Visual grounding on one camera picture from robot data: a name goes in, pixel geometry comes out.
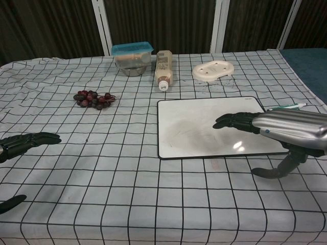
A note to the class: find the green white marker pen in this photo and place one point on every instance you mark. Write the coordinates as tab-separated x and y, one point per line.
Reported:
293	105

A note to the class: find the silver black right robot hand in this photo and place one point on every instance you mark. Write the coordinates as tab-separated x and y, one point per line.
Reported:
288	125

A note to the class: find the white black checked tablecloth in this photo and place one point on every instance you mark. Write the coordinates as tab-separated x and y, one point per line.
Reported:
102	166

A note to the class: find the dark red grape bunch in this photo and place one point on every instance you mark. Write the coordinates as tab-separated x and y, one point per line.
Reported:
89	98

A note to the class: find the beige squeeze bottle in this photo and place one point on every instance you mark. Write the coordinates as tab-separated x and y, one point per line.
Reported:
162	67

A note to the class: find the blue table pad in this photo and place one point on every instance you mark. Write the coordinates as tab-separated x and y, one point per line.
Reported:
309	69

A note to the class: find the white frame post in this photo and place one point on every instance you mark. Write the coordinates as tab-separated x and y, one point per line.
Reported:
290	25
219	25
102	25

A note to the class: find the cream oval soap dish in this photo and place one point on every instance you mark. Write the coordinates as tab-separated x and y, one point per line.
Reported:
213	70

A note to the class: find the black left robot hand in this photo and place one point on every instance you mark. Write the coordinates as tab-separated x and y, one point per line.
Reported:
23	144

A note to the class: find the white drawing board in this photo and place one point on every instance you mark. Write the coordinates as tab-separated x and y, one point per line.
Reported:
194	127

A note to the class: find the small steel bowl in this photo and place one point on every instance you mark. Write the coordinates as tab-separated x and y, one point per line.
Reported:
132	71

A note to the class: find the clear container with blue lid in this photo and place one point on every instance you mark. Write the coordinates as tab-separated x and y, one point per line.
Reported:
130	54

